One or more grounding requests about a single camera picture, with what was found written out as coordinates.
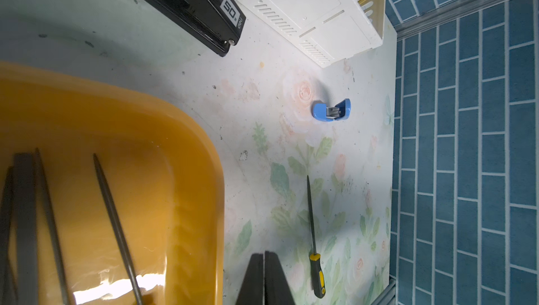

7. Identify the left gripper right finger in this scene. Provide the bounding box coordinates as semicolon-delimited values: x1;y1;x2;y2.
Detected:
264;251;296;305

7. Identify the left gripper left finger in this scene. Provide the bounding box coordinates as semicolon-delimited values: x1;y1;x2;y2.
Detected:
235;253;265;305

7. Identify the needle file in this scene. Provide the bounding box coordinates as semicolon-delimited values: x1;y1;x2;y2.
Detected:
307;176;326;299
35;149;72;304
1;167;17;304
13;153;39;304
93;153;144;305

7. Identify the yellow plastic storage tray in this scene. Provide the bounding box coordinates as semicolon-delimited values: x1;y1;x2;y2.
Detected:
1;62;224;304

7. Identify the white desktop file organizer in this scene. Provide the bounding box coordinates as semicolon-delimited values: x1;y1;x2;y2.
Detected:
235;0;385;67

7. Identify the small blue stapler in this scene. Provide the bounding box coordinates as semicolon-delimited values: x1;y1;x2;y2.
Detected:
312;98;352;122

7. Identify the black stapler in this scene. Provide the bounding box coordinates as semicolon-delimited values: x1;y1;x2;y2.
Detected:
145;0;246;57

